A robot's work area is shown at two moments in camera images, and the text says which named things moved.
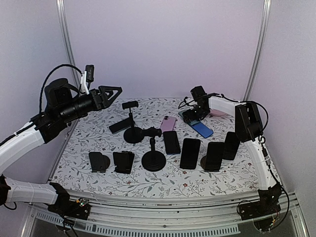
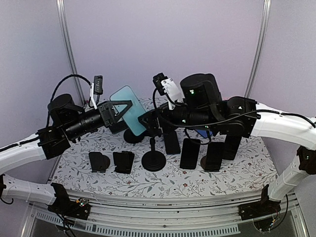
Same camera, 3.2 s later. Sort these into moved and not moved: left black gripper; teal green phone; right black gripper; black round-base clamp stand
Moved: teal green phone; left black gripper; right black gripper
Not moved: black round-base clamp stand
